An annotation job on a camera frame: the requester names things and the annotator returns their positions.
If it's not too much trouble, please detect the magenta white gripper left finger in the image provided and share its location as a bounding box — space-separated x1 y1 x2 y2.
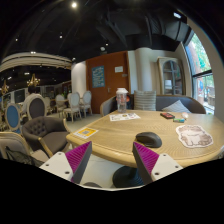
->
40 141 92 184

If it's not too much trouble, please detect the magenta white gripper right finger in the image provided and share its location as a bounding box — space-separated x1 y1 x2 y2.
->
132 142 182 185

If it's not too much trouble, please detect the black computer mouse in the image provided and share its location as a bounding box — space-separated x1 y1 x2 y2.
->
136 132 162 148

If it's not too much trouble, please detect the yellow QR code sticker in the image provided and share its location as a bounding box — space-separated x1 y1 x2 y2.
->
74 127 97 139

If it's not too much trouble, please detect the dark grey tufted armchair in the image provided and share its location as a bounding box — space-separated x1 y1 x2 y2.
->
22 116 71 158

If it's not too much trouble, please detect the round wooden table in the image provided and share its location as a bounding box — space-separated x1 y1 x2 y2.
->
66 110 224 187

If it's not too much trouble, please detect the small green card pack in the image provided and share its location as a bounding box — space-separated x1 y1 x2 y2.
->
173 118 185 123

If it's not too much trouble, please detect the black red small box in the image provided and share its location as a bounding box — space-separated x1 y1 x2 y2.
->
160 113 175 119

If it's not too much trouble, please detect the white paper menu sheet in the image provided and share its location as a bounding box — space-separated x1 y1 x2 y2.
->
109 113 140 122

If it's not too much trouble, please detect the small white round object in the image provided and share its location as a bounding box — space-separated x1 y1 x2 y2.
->
181 112 189 120

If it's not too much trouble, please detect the beige chair near left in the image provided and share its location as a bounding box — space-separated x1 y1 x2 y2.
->
0 132 48 167

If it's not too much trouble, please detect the light grey pillow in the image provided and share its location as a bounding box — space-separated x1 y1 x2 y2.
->
163 100 189 113

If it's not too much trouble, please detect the striped grey cushion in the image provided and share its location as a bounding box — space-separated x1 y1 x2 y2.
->
134 90 156 111

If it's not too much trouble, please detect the white dining chair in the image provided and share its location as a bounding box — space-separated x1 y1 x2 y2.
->
63 92 81 118
80 91 92 112

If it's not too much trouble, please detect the grey sofa bench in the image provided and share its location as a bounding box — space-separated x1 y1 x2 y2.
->
100 95 206 116

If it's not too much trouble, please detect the grey oval back chair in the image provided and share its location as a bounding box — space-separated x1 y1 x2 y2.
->
27 96 47 120

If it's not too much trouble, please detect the white dining chair far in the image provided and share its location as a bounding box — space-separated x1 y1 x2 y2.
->
80 91 92 112

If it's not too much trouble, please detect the blue oval back chair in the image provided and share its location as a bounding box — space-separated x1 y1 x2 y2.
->
5 103 21 134

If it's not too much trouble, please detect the clear plastic bottle white lid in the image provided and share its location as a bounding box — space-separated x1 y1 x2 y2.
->
116 88 128 113

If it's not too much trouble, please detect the arched wooden cabinet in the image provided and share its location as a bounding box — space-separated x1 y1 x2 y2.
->
157 57 186 95

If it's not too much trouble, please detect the gold chandelier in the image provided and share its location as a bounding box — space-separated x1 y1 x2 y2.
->
27 74 40 87

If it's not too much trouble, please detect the large window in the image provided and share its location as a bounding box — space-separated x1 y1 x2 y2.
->
184 31 215 114

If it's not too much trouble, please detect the orange wooden door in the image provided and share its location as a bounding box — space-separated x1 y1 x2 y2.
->
86 51 129 114

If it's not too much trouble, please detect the blue wall poster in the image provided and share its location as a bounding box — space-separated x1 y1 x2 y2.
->
92 66 105 88

